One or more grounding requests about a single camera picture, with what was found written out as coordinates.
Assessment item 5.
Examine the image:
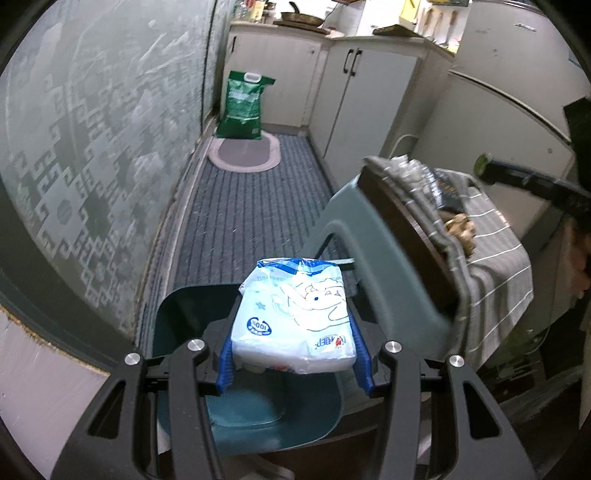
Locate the silver two-door fridge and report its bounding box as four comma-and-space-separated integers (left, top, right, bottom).
397, 0, 591, 236

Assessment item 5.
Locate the white cable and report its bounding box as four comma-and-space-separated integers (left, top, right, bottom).
392, 134, 419, 158

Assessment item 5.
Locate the grey-green plastic stool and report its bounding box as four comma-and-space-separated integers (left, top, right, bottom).
302, 182, 455, 366

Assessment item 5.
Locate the yellow hanging board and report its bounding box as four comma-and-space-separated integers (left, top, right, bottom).
400, 0, 428, 24

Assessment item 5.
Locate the oval grey pink-rimmed mat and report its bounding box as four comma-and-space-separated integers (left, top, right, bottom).
208, 131, 282, 175

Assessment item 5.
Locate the dark metal wok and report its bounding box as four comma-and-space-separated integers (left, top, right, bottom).
278, 1, 327, 27

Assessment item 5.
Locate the green rice bag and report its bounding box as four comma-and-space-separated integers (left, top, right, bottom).
216, 70, 276, 140

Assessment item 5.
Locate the double-door white kitchen cabinet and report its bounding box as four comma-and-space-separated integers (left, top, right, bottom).
308, 34, 457, 161

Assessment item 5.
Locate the clear plastic wrapper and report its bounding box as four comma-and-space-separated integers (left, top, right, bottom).
392, 154, 433, 186

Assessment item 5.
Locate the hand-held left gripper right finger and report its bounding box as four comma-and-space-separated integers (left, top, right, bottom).
349, 315, 533, 480

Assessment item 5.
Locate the frosted patterned sliding door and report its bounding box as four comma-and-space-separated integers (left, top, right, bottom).
0, 0, 232, 376

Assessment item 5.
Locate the tan paper ball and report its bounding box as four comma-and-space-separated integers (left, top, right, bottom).
442, 211, 479, 258

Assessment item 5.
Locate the single-door white kitchen cabinet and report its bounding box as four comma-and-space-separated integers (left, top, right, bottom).
225, 22, 334, 132

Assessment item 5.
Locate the wooden cutting board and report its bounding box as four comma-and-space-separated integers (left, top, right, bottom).
372, 24, 417, 38

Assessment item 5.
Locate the white blue tissue packet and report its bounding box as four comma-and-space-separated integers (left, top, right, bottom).
229, 257, 358, 376

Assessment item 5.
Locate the dark teal plastic bin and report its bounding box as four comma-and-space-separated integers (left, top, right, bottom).
150, 284, 346, 455

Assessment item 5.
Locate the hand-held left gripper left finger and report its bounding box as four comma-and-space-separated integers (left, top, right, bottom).
50, 318, 241, 480

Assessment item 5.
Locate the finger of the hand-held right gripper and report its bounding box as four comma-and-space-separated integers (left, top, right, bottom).
562, 95, 591, 151
475, 154, 591, 209

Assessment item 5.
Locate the grey checked cloth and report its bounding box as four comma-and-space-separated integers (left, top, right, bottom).
362, 154, 535, 365

